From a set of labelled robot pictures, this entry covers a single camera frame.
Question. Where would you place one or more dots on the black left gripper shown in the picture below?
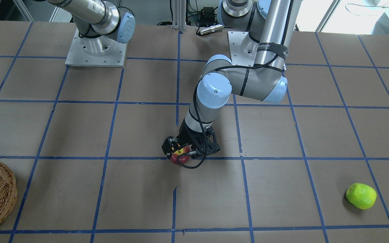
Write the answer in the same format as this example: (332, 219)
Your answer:
(184, 135)

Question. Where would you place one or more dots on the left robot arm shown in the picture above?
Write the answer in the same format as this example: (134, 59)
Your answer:
(269, 25)

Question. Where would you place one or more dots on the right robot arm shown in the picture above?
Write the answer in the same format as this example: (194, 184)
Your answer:
(96, 18)

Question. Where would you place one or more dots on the silver cylindrical connector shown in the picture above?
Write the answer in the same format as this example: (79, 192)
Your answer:
(211, 29)

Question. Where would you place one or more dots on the black power adapter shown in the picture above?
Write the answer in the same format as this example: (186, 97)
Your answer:
(207, 14)

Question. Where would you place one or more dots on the green apple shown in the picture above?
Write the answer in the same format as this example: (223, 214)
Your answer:
(361, 195)

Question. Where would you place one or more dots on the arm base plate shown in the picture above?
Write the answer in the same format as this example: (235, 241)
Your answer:
(243, 51)
(96, 52)

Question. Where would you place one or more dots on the aluminium frame post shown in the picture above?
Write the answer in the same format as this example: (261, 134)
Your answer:
(179, 15)

